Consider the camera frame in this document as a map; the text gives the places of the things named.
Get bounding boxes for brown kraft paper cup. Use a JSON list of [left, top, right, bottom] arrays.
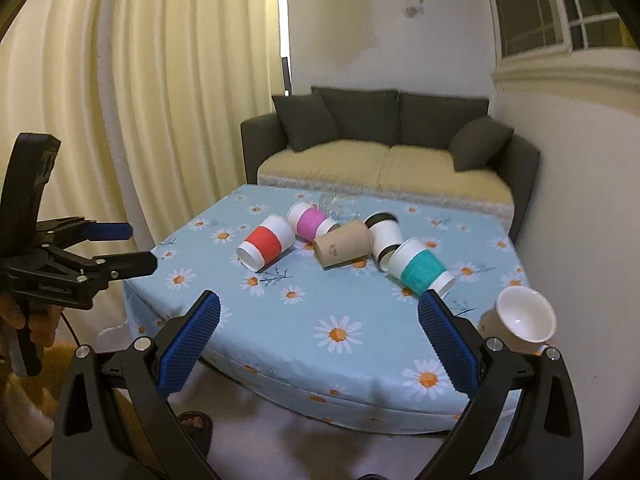
[[314, 220, 372, 269]]

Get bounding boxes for beige fluffy sofa cover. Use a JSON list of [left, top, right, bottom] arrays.
[[257, 140, 515, 228]]

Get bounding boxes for dark grey cushion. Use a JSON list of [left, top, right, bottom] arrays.
[[272, 92, 340, 153], [448, 116, 514, 171]]

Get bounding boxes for white ceramic bowl cup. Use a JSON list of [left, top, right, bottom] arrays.
[[477, 286, 558, 354]]

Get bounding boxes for pink sleeve paper cup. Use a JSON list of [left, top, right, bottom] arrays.
[[286, 202, 340, 242]]

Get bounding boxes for cream curtain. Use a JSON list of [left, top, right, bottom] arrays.
[[0, 0, 292, 340]]

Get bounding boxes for window with white frame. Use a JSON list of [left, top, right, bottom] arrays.
[[490, 0, 637, 60]]

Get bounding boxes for right dark grey cushion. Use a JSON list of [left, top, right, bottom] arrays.
[[448, 116, 514, 171]]

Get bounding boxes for person's left hand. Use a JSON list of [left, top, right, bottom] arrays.
[[0, 292, 63, 348]]

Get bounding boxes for left dark grey cushion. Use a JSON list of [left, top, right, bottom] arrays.
[[272, 92, 340, 153]]

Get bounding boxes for teal sleeve paper cup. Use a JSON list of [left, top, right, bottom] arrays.
[[388, 237, 456, 297]]

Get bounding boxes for person's foot in sandal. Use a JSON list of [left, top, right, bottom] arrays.
[[178, 411, 214, 457]]

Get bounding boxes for red sleeve paper cup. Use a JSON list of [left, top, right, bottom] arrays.
[[236, 214, 295, 272]]

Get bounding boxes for clear glass cup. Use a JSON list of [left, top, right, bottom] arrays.
[[318, 193, 360, 223]]

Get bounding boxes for blue daisy tablecloth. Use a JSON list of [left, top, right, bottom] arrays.
[[121, 183, 532, 436]]

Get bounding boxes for black band white cup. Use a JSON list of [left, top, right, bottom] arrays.
[[364, 211, 405, 272]]

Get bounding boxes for dark grey sofa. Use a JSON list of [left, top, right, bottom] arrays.
[[241, 87, 540, 240]]

